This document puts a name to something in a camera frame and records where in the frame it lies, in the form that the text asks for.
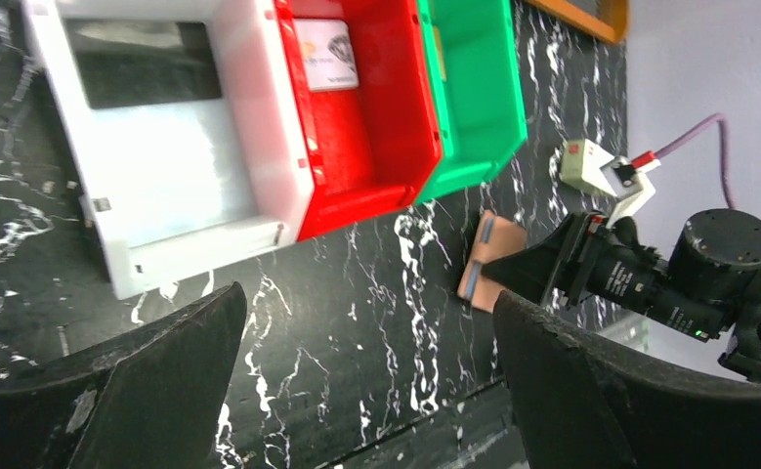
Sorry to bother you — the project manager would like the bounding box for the green plastic bin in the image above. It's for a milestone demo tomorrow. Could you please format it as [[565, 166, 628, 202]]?
[[416, 0, 528, 202]]

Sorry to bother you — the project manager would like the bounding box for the black card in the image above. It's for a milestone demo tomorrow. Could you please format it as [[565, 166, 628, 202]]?
[[63, 19, 223, 109]]

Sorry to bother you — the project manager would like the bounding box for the white box red label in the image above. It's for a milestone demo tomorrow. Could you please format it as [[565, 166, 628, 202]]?
[[559, 139, 616, 196]]

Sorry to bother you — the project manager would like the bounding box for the white silver card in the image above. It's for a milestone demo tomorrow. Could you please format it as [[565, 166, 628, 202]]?
[[294, 19, 359, 92]]

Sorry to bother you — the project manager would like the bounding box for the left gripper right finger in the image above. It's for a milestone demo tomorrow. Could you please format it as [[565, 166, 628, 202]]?
[[492, 291, 761, 468]]

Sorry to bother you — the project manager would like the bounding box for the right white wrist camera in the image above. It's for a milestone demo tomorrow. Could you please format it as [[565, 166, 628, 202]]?
[[601, 151, 660, 226]]

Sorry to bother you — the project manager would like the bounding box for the red plastic bin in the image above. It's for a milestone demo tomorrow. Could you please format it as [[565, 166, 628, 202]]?
[[275, 1, 443, 240]]

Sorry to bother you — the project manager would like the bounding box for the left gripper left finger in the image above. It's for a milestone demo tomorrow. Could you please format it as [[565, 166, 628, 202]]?
[[0, 283, 247, 468]]

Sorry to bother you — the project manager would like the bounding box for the white plastic bin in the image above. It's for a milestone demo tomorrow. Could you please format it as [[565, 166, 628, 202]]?
[[21, 1, 314, 299]]

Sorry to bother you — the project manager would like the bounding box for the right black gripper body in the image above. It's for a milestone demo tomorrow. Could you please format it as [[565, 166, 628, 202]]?
[[564, 209, 761, 383]]

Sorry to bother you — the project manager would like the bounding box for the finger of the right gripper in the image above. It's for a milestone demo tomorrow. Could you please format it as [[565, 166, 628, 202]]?
[[483, 215, 577, 305]]

